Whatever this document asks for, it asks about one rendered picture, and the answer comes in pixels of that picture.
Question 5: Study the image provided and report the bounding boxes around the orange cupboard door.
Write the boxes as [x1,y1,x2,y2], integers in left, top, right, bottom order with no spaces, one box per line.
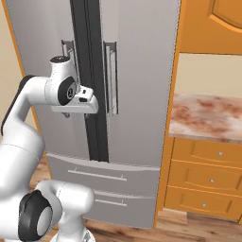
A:
[178,0,242,56]

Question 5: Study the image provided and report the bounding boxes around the orange drawer front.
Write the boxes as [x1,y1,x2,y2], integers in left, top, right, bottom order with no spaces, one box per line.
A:
[164,184,242,221]
[171,137,242,168]
[167,160,242,197]

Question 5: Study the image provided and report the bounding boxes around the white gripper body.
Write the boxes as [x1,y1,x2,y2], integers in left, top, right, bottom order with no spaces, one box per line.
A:
[50,95,99,115]

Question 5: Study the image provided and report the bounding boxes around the silver fridge door handle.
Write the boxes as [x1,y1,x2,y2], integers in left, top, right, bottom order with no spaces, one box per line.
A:
[60,39,78,68]
[102,41,120,116]

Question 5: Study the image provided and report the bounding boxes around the grey fridge door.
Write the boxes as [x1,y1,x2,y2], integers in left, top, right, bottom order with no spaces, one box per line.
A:
[6,0,92,161]
[99,0,182,168]

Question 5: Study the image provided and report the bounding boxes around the silver fridge drawer handle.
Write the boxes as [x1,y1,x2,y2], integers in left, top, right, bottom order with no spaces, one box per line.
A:
[67,168,129,182]
[94,198,129,208]

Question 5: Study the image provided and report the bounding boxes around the grey fridge drawer front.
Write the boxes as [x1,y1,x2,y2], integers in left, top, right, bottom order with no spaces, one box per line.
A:
[45,152,161,199]
[82,188,158,230]

